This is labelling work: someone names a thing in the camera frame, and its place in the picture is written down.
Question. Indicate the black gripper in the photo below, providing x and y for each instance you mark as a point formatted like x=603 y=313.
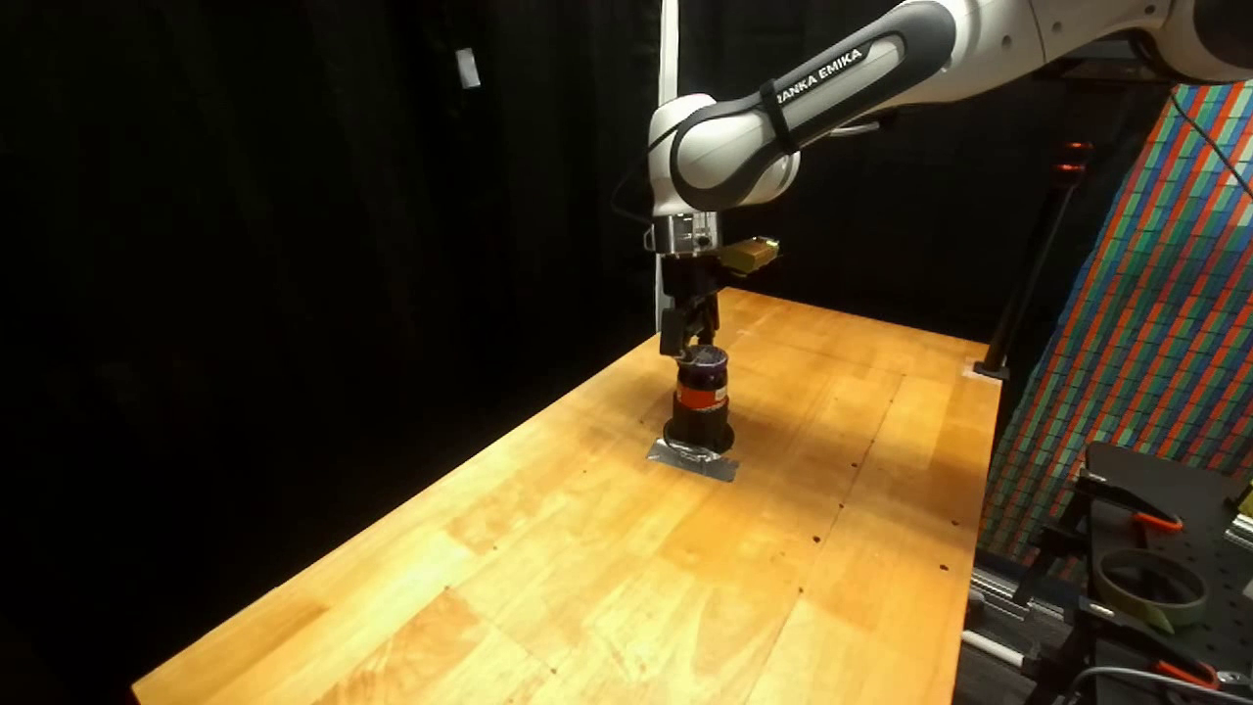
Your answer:
x=688 y=274

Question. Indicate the orange rubber band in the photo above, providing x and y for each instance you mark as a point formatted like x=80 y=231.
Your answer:
x=702 y=397

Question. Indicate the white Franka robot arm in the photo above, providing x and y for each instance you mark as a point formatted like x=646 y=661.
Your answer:
x=835 y=78

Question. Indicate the dark upside-down cup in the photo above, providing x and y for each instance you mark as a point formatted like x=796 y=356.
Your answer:
x=702 y=426

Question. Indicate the white vertical pole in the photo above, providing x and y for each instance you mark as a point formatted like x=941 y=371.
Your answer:
x=666 y=52

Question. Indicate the white tag on curtain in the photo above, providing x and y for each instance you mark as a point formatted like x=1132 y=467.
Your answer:
x=469 y=67

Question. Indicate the black tripod stand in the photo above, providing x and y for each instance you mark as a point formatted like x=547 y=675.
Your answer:
x=1030 y=274

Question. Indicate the black curtain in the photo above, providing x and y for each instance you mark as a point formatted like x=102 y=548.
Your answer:
x=261 y=261

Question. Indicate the colourful patterned board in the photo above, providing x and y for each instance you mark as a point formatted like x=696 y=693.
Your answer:
x=1147 y=326

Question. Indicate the black mounting plate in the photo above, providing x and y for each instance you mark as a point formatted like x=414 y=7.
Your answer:
x=1176 y=482

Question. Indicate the grey tape roll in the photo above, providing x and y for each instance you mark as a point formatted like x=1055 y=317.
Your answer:
x=1147 y=590

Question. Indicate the grey square base plate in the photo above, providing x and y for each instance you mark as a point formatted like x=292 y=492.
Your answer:
x=711 y=465

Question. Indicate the aluminium rail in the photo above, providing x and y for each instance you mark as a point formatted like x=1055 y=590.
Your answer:
x=1019 y=612

